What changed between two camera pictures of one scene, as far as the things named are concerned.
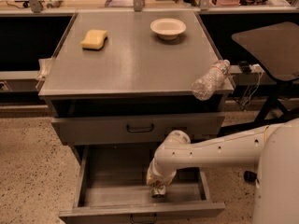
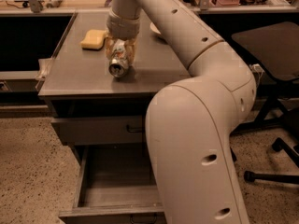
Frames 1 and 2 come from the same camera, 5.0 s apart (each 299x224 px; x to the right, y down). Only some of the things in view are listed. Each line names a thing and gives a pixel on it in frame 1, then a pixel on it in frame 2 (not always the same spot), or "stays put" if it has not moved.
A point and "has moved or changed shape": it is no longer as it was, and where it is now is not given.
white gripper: (158, 177) → (122, 28)
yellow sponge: (94, 40) stays put
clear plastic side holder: (45, 64) stays put
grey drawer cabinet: (118, 83) stays put
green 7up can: (158, 192) has moved or changed shape
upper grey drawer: (88, 130) stays put
